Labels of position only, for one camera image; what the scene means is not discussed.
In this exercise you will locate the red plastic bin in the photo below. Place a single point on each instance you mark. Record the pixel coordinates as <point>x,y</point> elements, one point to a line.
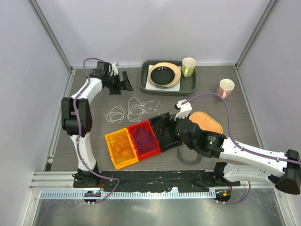
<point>144,140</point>

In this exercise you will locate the black plastic bin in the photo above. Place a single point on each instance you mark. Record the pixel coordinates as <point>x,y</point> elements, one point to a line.
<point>164,127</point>

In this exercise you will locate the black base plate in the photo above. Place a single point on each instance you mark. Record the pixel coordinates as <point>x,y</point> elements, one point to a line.
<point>152,181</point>

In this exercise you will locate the yellow plastic bin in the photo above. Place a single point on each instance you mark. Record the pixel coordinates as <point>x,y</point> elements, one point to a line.
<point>121,148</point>

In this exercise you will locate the aluminium front rail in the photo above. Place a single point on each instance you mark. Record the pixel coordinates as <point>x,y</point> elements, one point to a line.
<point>59,185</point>

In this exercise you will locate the aluminium frame post right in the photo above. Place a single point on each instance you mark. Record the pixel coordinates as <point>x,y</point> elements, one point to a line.
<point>258,28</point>

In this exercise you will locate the aluminium frame post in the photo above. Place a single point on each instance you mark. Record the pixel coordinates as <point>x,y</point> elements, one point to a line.
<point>258,28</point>
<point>47,28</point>

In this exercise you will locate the aluminium frame post left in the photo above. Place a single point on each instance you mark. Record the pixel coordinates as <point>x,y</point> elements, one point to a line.
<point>47,28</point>

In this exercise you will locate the pink mug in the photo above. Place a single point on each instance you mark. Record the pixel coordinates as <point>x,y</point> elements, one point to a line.
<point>225,88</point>

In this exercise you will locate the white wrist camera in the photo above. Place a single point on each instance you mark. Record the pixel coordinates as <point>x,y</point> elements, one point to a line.
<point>184,108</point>
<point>115,67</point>

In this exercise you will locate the dark green tray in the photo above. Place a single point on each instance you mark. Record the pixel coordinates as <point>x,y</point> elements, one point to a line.
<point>184,87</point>

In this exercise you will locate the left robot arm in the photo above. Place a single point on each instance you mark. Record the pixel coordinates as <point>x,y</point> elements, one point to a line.
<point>76,117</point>

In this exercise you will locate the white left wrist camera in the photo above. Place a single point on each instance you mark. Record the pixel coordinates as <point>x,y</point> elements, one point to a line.
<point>115,67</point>

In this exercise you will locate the blue plate under plate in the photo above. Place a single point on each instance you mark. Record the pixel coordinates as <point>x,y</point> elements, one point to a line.
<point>162,86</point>

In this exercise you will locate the woven orange basket tray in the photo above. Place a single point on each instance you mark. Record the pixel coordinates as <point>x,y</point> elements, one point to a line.
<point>206,122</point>

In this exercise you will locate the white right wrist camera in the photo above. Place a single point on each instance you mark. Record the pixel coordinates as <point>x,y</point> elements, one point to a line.
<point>184,108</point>

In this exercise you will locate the white paper sheet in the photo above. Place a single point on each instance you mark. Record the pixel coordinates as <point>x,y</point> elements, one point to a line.
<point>151,86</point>

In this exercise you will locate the green mug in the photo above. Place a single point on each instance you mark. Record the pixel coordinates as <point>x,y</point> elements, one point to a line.
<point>188,67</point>

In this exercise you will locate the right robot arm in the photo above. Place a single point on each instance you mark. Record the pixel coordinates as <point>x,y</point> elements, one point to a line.
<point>283,169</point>

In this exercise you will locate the tan rimmed black plate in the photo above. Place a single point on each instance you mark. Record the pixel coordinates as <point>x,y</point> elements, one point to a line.
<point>165,74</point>

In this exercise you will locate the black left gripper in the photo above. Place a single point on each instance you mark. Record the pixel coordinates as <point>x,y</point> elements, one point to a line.
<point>125,85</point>

